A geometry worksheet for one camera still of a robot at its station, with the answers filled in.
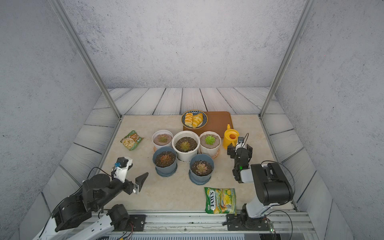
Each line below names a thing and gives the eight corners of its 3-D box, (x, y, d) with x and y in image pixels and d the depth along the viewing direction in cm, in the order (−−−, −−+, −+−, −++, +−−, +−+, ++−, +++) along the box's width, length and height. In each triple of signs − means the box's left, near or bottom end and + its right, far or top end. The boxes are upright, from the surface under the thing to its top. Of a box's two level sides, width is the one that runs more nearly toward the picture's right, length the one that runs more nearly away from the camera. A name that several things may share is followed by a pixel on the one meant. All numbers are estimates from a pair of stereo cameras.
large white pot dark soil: (173, 163, 96) (170, 152, 86) (175, 142, 106) (173, 130, 96) (200, 163, 96) (200, 152, 85) (199, 142, 106) (200, 130, 96)
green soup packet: (120, 143, 107) (118, 141, 105) (133, 132, 114) (132, 129, 112) (132, 152, 102) (130, 150, 100) (145, 140, 109) (144, 138, 107)
